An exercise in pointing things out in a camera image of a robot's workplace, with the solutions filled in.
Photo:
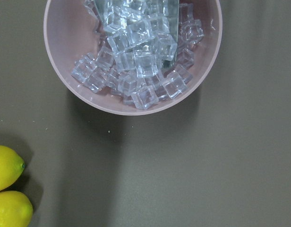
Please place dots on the pink bowl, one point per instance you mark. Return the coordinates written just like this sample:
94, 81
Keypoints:
67, 29

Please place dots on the yellow lemon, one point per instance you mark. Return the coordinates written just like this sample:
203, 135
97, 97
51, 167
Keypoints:
16, 209
12, 166

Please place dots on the clear ice scoop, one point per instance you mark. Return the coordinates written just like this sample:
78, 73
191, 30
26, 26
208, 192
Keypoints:
140, 32

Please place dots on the yellow lemon upper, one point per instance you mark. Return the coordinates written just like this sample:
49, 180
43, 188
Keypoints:
12, 166

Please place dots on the clear ice cube pile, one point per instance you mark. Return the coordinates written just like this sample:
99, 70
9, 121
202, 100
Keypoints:
146, 86

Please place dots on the yellow lemon lower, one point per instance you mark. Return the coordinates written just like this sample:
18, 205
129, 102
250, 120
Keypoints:
16, 209

